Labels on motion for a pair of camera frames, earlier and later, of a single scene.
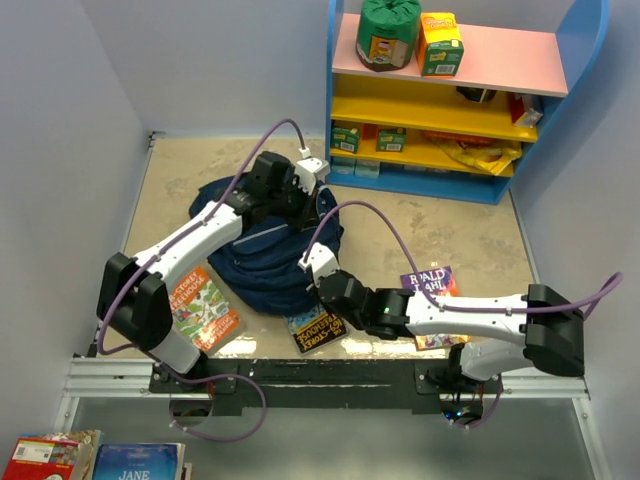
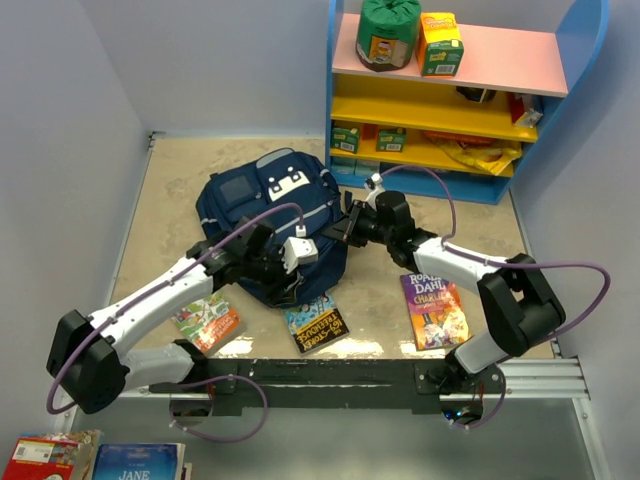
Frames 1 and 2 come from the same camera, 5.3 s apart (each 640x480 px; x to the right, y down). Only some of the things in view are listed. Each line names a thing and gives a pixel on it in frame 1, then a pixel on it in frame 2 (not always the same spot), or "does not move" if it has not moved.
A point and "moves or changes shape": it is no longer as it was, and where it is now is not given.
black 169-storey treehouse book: (312, 330) does not move
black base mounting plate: (317, 386) does not move
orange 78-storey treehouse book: (201, 310) does not move
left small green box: (345, 139) does not move
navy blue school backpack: (262, 268) moves or changes shape
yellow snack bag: (481, 152) does not move
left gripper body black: (292, 203) to (269, 273)
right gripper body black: (358, 321) to (368, 227)
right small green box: (391, 140) does not move
